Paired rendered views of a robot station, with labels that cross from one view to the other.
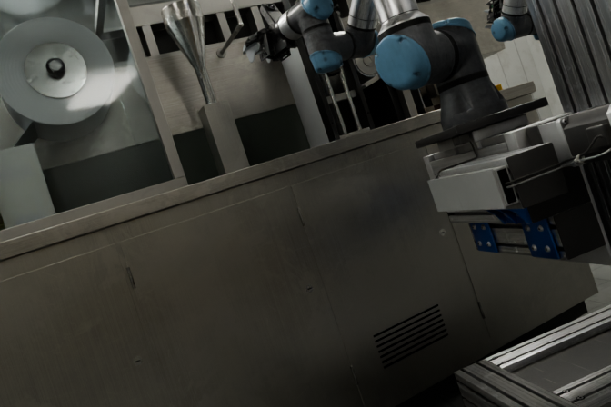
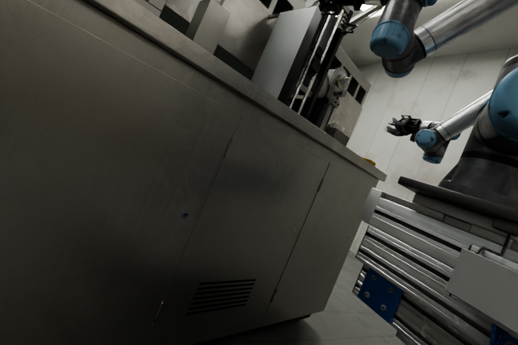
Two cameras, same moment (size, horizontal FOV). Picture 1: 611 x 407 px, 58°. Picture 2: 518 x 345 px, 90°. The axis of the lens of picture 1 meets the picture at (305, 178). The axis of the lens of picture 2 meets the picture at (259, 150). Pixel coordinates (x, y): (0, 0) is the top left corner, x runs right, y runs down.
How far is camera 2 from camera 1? 0.93 m
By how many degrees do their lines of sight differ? 19
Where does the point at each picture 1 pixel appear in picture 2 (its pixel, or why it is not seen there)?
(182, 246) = (90, 73)
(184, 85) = not seen: outside the picture
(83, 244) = not seen: outside the picture
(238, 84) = (232, 21)
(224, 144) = (200, 40)
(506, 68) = not seen: hidden behind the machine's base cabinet
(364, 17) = (436, 39)
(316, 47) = (401, 18)
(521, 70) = not seen: hidden behind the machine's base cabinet
